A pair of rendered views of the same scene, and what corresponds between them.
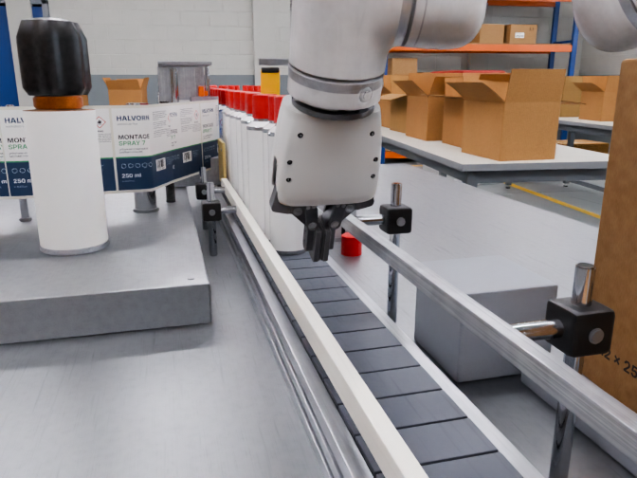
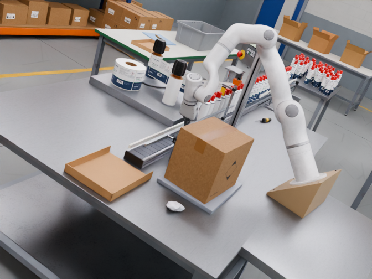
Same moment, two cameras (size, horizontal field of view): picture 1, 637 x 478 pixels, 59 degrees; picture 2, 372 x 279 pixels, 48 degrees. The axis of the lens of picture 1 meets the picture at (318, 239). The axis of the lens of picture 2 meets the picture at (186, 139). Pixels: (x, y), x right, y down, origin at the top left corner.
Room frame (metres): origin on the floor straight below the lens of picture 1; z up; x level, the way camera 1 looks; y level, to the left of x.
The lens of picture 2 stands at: (-1.15, -1.33, 1.84)
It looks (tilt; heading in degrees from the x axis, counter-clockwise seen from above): 25 degrees down; 37
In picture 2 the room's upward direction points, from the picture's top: 19 degrees clockwise
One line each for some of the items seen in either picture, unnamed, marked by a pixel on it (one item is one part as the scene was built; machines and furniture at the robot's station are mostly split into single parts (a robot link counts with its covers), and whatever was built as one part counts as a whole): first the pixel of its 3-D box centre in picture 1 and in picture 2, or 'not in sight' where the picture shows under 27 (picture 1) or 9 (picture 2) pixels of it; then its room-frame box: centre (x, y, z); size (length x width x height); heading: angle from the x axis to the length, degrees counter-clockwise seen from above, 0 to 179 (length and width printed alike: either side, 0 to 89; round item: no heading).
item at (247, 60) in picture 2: not in sight; (256, 50); (1.04, 0.04, 1.38); 0.17 x 0.10 x 0.19; 70
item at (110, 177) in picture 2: not in sight; (110, 171); (-0.05, -0.17, 0.85); 0.30 x 0.26 x 0.04; 15
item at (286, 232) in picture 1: (287, 175); (203, 110); (0.75, 0.04, 0.98); 0.05 x 0.05 x 0.20
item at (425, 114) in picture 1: (438, 105); not in sight; (3.41, -0.70, 0.97); 0.45 x 0.44 x 0.37; 101
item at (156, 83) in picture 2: not in sight; (150, 78); (0.92, 0.71, 0.89); 0.31 x 0.31 x 0.01
